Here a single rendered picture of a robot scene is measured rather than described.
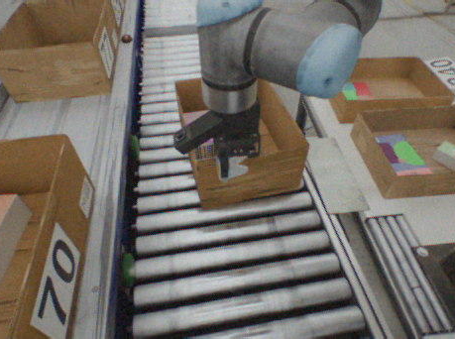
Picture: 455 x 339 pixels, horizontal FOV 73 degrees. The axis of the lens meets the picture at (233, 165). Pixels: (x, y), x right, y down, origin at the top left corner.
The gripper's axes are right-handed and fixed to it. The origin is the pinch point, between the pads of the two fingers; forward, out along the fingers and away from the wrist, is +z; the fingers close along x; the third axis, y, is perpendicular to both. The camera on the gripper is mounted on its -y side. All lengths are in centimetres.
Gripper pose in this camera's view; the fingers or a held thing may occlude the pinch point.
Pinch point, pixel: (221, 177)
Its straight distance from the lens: 67.2
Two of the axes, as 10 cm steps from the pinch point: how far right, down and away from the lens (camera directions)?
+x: -2.0, -7.1, 6.7
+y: 9.8, -1.5, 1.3
